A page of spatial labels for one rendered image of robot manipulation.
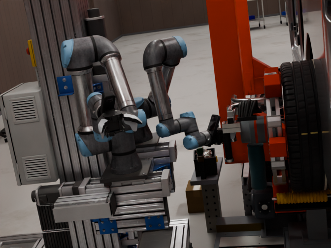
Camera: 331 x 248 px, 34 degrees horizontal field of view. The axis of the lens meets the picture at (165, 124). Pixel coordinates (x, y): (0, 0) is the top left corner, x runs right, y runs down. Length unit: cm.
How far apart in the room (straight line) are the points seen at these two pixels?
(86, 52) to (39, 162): 68
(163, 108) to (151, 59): 25
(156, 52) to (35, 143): 75
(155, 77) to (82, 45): 48
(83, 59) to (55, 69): 33
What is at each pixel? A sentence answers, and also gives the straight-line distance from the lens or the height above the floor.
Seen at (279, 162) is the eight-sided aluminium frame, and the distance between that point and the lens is 258.
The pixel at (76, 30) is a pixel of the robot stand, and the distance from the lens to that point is 259.
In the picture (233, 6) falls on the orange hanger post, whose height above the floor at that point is 146.
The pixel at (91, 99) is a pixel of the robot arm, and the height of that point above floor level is 124.
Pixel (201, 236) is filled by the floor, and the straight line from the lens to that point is 363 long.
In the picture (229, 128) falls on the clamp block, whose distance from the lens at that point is 261.
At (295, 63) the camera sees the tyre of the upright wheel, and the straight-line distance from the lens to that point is 270.
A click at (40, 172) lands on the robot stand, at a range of 275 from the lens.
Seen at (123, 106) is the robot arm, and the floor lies 118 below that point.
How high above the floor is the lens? 162
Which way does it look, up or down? 14 degrees down
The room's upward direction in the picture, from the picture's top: 8 degrees counter-clockwise
